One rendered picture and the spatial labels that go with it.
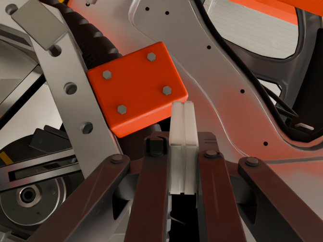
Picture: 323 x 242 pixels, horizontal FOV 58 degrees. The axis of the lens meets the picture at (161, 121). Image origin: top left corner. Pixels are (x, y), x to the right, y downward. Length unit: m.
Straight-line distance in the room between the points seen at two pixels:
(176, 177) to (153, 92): 0.16
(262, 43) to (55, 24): 11.57
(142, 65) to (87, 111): 0.07
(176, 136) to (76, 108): 0.17
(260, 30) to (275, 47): 0.86
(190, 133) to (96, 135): 0.16
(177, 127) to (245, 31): 11.74
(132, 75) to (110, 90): 0.03
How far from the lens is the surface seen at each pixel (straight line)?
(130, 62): 0.31
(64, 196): 0.85
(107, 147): 0.30
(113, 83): 0.31
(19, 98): 0.45
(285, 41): 12.30
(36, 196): 0.81
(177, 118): 0.18
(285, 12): 3.75
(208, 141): 0.17
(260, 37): 11.97
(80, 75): 0.32
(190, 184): 0.16
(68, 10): 0.46
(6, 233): 0.32
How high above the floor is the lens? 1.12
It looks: 2 degrees down
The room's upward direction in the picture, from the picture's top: 111 degrees clockwise
